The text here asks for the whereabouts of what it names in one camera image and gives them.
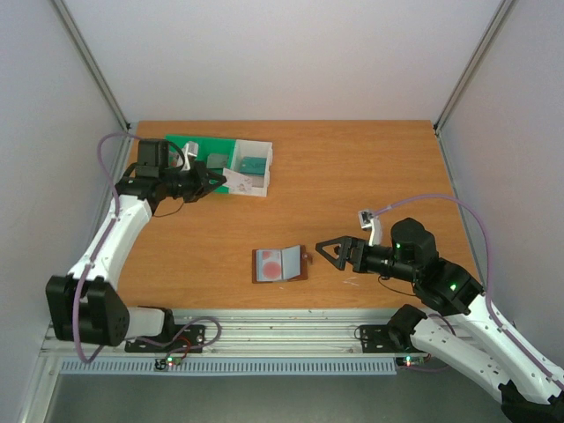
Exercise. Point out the right aluminium corner post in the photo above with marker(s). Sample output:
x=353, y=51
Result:
x=478, y=55

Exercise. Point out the grey card in bin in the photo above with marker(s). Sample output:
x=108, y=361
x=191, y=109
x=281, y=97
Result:
x=218, y=161

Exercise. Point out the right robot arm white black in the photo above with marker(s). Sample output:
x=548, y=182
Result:
x=527, y=385

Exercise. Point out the grey slotted cable duct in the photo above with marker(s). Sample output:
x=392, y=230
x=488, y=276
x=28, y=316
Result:
x=232, y=366

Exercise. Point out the green two-compartment bin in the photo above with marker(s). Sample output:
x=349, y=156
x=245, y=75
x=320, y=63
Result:
x=208, y=146

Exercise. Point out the white plastic bin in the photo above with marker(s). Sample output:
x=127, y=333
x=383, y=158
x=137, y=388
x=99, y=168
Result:
x=254, y=148

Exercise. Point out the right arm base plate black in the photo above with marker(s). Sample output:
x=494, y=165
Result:
x=376, y=338

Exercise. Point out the left aluminium corner post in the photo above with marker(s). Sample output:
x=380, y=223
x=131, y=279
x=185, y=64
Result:
x=70, y=26

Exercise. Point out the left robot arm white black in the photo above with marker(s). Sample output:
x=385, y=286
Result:
x=84, y=304

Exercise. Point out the right controller board with LEDs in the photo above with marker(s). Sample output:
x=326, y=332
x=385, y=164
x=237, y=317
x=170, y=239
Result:
x=411, y=361

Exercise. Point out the aluminium corner post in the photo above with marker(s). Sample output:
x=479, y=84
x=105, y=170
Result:
x=70, y=26
x=478, y=55

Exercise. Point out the left controller board with LEDs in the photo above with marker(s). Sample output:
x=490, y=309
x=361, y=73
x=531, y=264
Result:
x=167, y=363

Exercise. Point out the brown leather card holder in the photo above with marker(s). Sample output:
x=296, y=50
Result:
x=295, y=262

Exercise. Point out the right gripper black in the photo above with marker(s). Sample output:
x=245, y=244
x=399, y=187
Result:
x=355, y=256

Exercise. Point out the teal credit card with chip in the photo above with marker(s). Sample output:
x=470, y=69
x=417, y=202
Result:
x=253, y=165

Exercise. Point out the white card red circles in holder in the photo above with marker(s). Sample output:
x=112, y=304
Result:
x=269, y=267

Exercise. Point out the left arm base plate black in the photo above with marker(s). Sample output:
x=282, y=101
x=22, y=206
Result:
x=194, y=339

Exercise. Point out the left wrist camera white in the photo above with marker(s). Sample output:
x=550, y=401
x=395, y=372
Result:
x=189, y=152

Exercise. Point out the aluminium rail frame front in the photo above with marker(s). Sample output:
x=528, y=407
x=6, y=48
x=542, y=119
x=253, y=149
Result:
x=240, y=333

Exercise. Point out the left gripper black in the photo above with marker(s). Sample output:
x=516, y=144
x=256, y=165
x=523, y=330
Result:
x=201, y=171

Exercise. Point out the controller board with leds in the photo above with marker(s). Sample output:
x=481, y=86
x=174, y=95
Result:
x=167, y=363
x=411, y=361

